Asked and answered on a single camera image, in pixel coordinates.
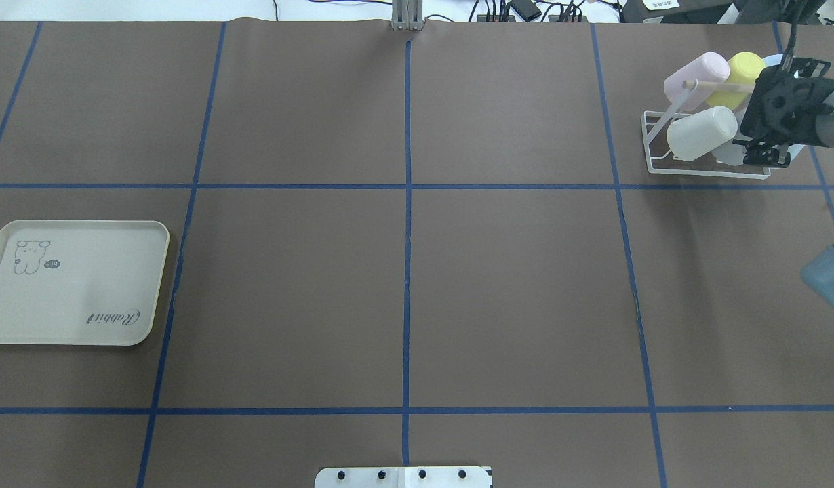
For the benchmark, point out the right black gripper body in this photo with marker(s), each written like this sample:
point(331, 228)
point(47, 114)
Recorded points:
point(799, 100)

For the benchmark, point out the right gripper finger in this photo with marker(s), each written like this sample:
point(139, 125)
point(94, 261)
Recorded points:
point(761, 152)

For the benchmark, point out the yellow plastic cup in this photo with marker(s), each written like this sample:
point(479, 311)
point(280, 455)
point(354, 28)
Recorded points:
point(745, 67)

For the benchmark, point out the cream plastic cup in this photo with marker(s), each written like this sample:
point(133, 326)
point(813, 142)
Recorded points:
point(696, 135)

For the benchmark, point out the pink plastic cup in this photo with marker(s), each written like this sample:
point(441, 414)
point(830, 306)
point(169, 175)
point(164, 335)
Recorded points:
point(710, 66)

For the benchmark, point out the light blue plastic cup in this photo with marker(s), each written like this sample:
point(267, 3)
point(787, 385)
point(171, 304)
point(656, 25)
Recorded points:
point(773, 60)

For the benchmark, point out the black labelled box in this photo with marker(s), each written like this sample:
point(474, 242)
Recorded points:
point(673, 12)

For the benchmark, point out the white serving tray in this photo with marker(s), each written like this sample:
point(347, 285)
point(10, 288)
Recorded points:
point(80, 282)

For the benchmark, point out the white wire cup rack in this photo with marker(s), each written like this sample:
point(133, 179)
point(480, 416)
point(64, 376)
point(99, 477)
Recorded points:
point(660, 161)

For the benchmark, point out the aluminium frame post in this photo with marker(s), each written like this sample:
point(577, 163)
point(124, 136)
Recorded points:
point(407, 15)

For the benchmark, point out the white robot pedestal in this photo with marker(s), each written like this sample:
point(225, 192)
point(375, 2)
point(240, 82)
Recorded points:
point(405, 476)

